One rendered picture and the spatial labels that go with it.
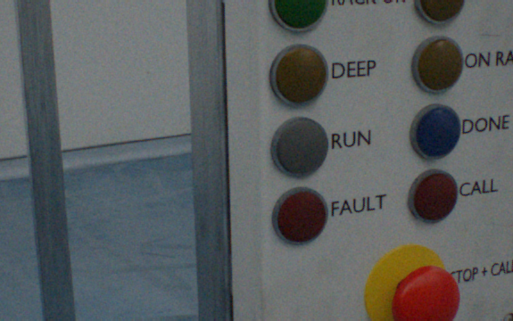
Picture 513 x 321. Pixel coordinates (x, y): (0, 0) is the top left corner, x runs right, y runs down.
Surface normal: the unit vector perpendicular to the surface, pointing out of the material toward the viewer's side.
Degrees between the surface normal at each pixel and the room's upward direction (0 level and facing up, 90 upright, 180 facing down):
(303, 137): 87
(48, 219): 90
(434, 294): 85
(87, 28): 90
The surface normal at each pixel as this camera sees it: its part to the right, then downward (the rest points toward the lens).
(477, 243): 0.37, 0.22
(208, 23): -0.93, 0.11
